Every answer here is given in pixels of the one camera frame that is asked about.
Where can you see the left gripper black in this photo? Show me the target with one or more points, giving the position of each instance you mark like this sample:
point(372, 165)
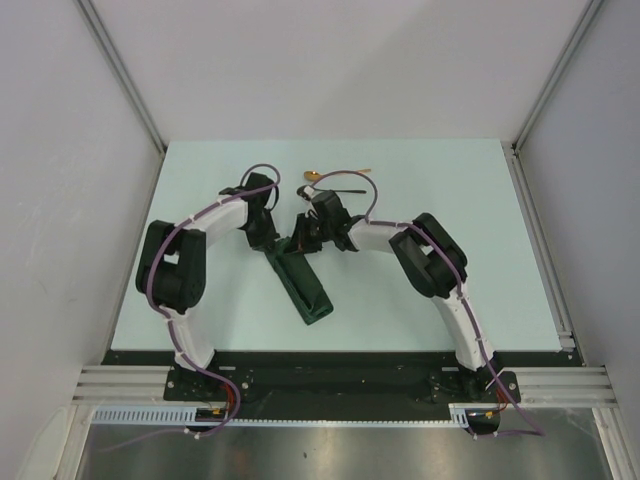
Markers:
point(263, 242)

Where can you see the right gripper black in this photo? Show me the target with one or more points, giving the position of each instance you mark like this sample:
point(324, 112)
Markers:
point(300, 242)

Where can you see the dark green cloth napkin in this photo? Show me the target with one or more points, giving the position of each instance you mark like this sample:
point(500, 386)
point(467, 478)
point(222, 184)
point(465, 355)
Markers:
point(300, 282)

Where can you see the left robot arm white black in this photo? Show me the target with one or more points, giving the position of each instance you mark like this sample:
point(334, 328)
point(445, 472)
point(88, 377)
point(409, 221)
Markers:
point(172, 269)

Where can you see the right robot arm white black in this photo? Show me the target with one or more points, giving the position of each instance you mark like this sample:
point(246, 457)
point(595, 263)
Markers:
point(432, 261)

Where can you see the black spoon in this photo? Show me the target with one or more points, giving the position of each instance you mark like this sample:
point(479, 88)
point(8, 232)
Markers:
point(346, 191)

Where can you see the gold spoon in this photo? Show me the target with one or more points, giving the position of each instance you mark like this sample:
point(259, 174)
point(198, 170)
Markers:
point(312, 175)

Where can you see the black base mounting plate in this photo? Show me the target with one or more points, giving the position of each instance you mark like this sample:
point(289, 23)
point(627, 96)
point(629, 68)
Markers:
point(322, 386)

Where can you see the left aluminium frame post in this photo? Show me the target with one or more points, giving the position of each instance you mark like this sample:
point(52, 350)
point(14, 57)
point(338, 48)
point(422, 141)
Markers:
point(114, 60)

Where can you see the aluminium frame post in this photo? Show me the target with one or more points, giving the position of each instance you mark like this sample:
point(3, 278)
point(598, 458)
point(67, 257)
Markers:
point(586, 21)
point(114, 60)

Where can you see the right white cable duct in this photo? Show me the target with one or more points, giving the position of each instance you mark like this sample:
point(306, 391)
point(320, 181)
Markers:
point(477, 414)

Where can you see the white cable duct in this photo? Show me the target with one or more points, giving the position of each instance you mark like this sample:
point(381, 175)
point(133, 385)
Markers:
point(158, 416)
point(477, 414)

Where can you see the left white cable duct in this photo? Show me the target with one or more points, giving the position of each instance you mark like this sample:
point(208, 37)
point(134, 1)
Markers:
point(158, 416)

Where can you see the right aluminium frame post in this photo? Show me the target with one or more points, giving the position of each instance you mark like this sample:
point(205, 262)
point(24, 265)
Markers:
point(586, 21)

